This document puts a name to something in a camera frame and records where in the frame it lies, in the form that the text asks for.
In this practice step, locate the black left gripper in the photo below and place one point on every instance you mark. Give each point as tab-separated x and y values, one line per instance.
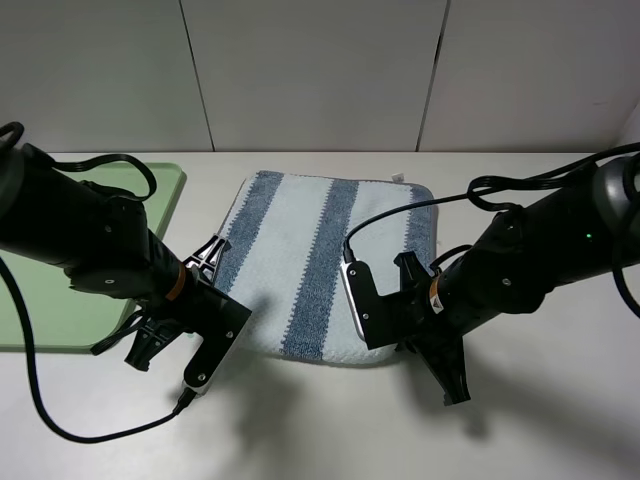
198	308

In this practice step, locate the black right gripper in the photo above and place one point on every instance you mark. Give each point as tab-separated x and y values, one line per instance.
411	318

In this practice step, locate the blue white striped towel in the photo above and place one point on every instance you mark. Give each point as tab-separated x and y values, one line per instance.
285	233

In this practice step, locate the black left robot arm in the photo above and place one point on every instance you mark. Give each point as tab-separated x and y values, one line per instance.
100	237

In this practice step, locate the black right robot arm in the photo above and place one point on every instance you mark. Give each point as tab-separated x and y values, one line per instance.
580	231

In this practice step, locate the green plastic tray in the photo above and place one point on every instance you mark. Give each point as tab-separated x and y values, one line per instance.
69	310

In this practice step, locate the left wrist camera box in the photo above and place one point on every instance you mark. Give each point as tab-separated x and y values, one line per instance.
220	328

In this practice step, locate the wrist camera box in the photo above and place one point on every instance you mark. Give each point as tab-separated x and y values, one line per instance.
371	312
220	328

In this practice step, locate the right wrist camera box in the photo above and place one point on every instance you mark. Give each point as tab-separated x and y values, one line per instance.
371	312

